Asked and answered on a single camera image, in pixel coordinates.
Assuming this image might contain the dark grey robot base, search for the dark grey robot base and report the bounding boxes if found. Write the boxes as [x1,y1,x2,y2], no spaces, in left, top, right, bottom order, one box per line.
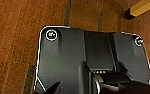
[33,25,150,94]

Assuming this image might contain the round ringed base button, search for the round ringed base button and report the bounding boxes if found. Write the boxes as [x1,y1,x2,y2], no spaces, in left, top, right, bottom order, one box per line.
[45,28,60,42]

